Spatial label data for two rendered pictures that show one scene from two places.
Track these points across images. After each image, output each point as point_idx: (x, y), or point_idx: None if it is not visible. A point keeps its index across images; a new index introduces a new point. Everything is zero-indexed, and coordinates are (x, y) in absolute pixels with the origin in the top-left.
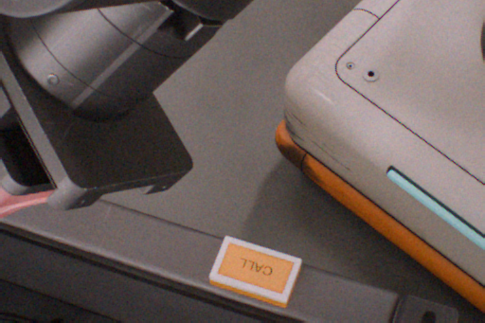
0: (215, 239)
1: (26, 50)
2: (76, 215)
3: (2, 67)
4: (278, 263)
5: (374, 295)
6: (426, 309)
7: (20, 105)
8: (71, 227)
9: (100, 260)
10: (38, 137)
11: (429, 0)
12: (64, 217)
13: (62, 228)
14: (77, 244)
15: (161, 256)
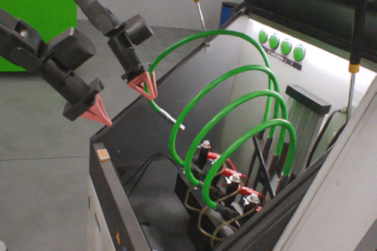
0: (101, 162)
1: (142, 62)
2: (112, 179)
3: (145, 63)
4: (100, 151)
5: (95, 145)
6: (93, 137)
7: (146, 63)
8: (115, 178)
9: (117, 173)
10: (148, 63)
11: None
12: (113, 180)
13: (116, 180)
14: (117, 177)
15: (109, 167)
